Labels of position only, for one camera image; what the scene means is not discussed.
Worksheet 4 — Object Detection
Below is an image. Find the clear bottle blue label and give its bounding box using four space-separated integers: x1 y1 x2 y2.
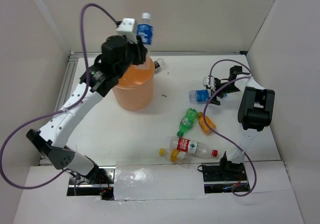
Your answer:
188 89 227 104

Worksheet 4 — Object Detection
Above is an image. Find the small blue label bottle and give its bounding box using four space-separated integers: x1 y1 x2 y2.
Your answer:
137 12 153 46

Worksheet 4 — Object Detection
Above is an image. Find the orange juice bottle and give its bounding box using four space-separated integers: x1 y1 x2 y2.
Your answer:
196 112 216 136

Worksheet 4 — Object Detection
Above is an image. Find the clear bottle yellow cap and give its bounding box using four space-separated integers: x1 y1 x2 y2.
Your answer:
158 148 191 164

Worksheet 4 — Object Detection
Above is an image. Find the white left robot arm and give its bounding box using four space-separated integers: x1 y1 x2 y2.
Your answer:
26 35 148 184

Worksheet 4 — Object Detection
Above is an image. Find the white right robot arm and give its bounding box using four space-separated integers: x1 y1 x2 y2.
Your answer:
210 65 275 180

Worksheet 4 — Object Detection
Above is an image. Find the dark bottle behind bin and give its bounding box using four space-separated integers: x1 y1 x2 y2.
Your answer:
153 58 167 74

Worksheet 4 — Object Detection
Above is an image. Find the orange plastic bin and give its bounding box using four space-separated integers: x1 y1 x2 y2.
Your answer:
112 56 155 111

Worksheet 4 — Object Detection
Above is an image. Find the green plastic bottle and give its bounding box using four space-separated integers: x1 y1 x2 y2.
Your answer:
177 108 198 138

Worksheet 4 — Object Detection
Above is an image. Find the clear bottle red label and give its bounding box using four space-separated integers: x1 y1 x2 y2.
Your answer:
169 136 219 159

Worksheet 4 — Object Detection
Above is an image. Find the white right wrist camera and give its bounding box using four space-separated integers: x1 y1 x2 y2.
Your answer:
203 76 216 90

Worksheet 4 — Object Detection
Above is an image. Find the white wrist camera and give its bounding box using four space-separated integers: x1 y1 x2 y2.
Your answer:
116 18 138 40
203 76 216 90

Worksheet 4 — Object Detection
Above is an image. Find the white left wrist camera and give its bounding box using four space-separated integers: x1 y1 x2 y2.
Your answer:
116 18 138 40

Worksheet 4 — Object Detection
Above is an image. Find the aluminium frame rail left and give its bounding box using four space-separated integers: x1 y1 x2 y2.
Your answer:
41 54 79 160

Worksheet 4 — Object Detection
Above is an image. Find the aluminium frame rail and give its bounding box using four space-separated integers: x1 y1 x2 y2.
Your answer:
41 54 79 160
69 50 248 59

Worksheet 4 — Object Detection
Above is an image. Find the aluminium frame rail back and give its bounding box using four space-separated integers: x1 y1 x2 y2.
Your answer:
69 50 248 59

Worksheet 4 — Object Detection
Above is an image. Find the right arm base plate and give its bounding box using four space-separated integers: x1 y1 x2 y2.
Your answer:
197 164 251 194

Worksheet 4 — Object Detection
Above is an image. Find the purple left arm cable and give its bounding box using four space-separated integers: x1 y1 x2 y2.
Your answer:
0 3 120 190

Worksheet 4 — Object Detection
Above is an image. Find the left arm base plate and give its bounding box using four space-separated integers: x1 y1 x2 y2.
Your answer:
66 166 116 201

